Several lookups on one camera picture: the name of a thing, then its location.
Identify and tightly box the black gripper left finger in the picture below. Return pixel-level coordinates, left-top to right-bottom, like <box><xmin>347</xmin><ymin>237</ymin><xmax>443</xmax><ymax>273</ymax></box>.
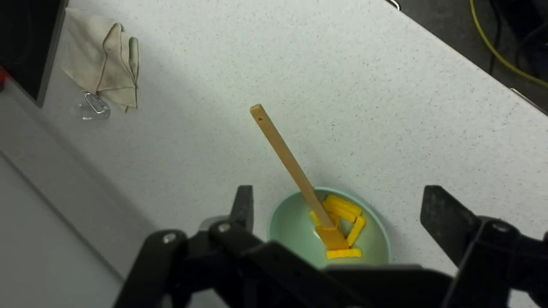
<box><xmin>112</xmin><ymin>184</ymin><xmax>326</xmax><ymax>308</ymax></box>

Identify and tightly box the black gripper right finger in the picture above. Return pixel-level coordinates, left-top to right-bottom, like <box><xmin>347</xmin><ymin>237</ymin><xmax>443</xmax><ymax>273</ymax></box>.
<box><xmin>419</xmin><ymin>184</ymin><xmax>548</xmax><ymax>308</ymax></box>

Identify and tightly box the wooden spoon yellow head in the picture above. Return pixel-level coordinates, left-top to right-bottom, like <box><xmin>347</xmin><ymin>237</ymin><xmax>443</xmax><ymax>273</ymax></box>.
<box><xmin>248</xmin><ymin>103</ymin><xmax>350</xmax><ymax>254</ymax></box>

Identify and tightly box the mint green bowl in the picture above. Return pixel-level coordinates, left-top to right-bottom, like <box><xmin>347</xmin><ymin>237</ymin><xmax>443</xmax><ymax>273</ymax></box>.
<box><xmin>266</xmin><ymin>186</ymin><xmax>391</xmax><ymax>271</ymax></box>

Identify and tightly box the clear plastic piece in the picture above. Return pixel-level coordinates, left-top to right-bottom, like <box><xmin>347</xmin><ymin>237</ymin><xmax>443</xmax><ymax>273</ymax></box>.
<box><xmin>76</xmin><ymin>93</ymin><xmax>112</xmax><ymax>124</ymax></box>

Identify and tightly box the beige cloth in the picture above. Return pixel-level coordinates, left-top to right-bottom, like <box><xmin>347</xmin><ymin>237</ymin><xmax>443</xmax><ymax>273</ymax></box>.
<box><xmin>59</xmin><ymin>14</ymin><xmax>141</xmax><ymax>114</ymax></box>

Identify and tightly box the black stove silver trim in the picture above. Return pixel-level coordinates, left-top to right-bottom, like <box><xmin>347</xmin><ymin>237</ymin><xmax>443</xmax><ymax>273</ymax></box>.
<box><xmin>0</xmin><ymin>0</ymin><xmax>70</xmax><ymax>109</ymax></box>

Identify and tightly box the yellow cable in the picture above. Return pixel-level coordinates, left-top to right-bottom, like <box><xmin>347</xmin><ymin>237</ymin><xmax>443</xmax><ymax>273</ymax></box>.
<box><xmin>467</xmin><ymin>0</ymin><xmax>548</xmax><ymax>91</ymax></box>

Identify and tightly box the black floor cable bundle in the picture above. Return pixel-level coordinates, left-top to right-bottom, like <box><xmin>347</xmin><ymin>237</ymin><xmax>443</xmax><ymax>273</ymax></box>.
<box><xmin>486</xmin><ymin>0</ymin><xmax>548</xmax><ymax>67</ymax></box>

